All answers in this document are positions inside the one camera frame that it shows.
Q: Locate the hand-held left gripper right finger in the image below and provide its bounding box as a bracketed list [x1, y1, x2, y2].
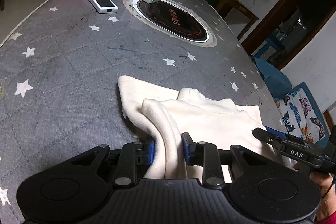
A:
[181, 132, 275, 189]

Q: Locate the grey star-print tablecloth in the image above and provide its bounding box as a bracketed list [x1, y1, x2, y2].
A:
[0, 0, 286, 224]

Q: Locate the person's right forearm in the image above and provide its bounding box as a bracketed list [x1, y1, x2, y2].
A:
[315, 215, 336, 224]

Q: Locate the cream white garment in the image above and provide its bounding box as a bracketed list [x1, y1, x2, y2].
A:
[118, 75, 300, 180]

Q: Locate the butterfly print cushion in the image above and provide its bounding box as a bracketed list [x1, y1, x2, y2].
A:
[278, 88, 327, 143]

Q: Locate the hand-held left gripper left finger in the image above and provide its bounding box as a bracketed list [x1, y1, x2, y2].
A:
[70, 139, 155, 188]

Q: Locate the person's right hand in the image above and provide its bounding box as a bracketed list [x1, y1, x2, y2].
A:
[310, 173, 336, 222]

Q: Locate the round black induction cooktop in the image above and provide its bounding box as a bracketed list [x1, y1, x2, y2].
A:
[123, 0, 218, 48]

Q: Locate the blue sofa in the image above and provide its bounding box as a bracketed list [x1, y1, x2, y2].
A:
[251, 56, 335, 146]

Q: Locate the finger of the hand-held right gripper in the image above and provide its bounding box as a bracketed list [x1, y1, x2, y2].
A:
[251, 127, 286, 156]
[264, 126, 315, 147]

